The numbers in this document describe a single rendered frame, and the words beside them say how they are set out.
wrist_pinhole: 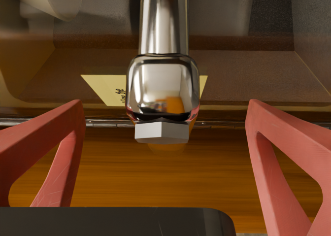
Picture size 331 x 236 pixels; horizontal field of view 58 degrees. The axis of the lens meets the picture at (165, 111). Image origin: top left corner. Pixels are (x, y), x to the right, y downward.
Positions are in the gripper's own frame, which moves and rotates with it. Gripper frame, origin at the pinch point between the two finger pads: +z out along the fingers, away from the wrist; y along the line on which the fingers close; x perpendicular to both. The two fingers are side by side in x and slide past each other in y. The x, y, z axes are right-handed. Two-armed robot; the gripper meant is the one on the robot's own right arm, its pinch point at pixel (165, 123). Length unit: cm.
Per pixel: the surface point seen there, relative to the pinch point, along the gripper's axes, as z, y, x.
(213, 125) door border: 16.1, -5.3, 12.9
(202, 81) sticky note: 6.5, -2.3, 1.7
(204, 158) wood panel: 16.7, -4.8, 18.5
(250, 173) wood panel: 14.3, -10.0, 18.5
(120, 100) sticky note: 9.9, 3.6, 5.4
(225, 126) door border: 16.1, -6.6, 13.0
